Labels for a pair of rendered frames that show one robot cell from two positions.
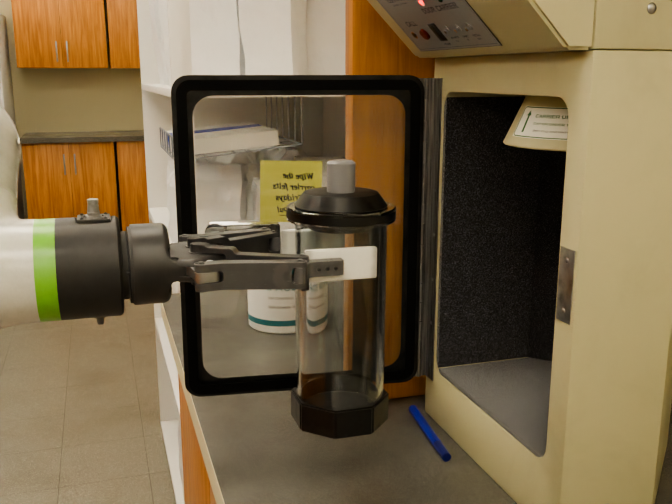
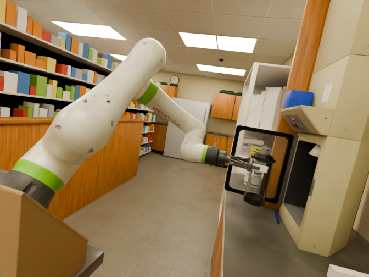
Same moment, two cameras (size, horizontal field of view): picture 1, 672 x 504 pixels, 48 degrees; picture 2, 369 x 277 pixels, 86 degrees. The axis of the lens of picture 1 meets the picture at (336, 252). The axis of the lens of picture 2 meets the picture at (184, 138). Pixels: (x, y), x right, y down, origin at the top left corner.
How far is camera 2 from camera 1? 27 cm
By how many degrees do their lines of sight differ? 29
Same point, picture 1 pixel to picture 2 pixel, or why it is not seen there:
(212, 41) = (253, 118)
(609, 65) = (331, 140)
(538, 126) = (316, 150)
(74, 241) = (210, 150)
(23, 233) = (202, 146)
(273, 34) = (268, 118)
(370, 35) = (283, 123)
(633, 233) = (333, 180)
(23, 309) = (199, 159)
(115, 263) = (216, 155)
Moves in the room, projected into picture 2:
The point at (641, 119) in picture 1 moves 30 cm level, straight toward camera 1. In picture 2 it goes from (339, 154) to (310, 154)
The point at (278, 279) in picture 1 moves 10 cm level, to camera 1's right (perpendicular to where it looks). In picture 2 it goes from (245, 166) to (268, 173)
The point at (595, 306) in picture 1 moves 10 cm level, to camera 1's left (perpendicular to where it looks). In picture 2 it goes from (319, 194) to (290, 186)
